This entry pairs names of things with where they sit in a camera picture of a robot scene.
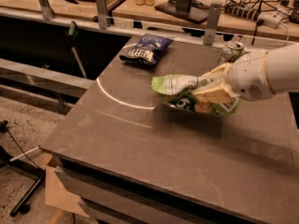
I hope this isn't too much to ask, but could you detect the black power strip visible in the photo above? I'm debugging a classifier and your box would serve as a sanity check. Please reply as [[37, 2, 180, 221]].
[[224, 3, 261, 21]]

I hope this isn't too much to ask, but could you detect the green handled tool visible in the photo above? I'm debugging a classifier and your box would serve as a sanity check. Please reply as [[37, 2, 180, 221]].
[[67, 21, 88, 79]]

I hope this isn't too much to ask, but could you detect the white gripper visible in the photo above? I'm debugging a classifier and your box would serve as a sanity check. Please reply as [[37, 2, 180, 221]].
[[192, 50, 275, 104]]

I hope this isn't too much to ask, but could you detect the metal bracket left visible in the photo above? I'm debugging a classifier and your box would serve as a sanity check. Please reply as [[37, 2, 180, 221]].
[[38, 0, 54, 21]]

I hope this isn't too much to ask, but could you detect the green rice chip bag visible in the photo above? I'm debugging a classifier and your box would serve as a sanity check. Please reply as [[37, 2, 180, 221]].
[[151, 75, 240, 116]]

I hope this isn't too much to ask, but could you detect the metal bracket middle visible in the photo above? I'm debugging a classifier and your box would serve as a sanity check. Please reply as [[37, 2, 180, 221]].
[[95, 0, 109, 29]]

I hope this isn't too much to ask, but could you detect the metal rail beam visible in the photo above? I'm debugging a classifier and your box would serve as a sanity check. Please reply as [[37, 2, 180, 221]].
[[0, 59, 93, 98]]

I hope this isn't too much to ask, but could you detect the blue chip bag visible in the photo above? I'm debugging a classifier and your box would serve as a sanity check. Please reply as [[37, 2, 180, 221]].
[[120, 34, 173, 66]]

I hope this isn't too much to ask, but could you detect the metal bracket right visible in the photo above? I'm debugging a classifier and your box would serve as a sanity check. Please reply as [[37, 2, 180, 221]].
[[203, 2, 222, 46]]

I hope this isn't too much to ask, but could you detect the metal bracket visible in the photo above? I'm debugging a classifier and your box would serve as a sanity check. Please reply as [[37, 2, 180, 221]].
[[95, 0, 109, 29], [203, 2, 222, 46], [38, 0, 54, 21]]

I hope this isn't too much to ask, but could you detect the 7up soda can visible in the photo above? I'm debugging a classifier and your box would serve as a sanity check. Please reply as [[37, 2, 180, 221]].
[[219, 41, 244, 64]]

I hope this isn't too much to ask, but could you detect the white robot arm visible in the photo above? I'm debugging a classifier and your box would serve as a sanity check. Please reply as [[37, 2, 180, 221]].
[[192, 43, 299, 104]]

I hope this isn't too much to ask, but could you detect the black stand leg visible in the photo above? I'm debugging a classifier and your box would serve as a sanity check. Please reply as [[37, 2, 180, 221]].
[[0, 119, 47, 218]]

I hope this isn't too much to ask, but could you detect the white power adapter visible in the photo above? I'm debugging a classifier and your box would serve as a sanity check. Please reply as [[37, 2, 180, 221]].
[[258, 11, 288, 29]]

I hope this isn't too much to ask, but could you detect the black monitor stand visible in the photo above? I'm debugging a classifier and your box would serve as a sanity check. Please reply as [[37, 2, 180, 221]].
[[154, 0, 208, 24]]

